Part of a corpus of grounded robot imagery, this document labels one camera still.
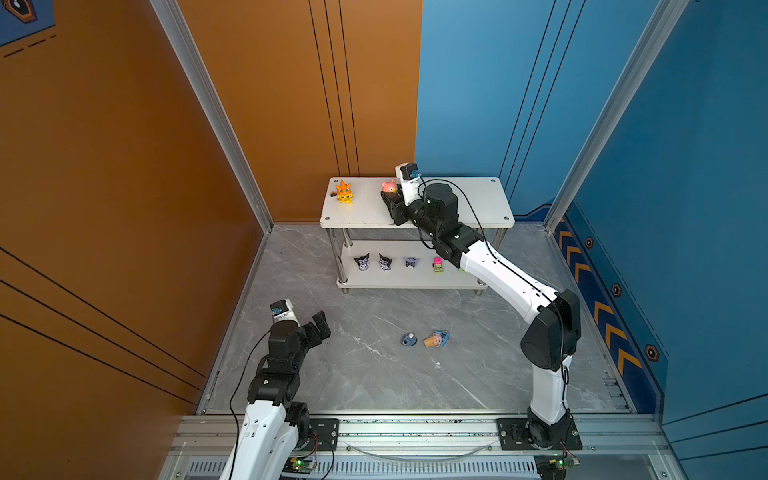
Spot pink pig toy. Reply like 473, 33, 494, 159
381, 179, 398, 194

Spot green truck pink top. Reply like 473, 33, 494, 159
432, 257, 444, 274

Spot orange fox toy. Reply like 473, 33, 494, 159
335, 179, 354, 204

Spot black purple kuromi figure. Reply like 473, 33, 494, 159
354, 254, 370, 272

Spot grey donkey toy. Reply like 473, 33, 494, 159
401, 332, 418, 347

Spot blue small toy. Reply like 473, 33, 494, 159
423, 330, 450, 348

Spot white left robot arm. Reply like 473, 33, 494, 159
220, 310, 331, 479

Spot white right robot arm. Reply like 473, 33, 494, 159
381, 183, 582, 450

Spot white two-tier metal shelf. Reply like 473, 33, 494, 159
320, 177, 515, 293

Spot green circuit board left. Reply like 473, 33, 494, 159
281, 455, 317, 476

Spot circuit board right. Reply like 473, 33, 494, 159
534, 455, 581, 480

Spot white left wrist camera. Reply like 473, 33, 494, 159
270, 299, 299, 324

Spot aluminium corner post left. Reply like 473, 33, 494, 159
149, 0, 274, 234

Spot aluminium corner post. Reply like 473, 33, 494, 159
543, 0, 689, 234
149, 0, 274, 234

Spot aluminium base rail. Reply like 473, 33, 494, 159
158, 410, 685, 480

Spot aluminium corner post right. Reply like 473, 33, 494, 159
543, 0, 689, 234

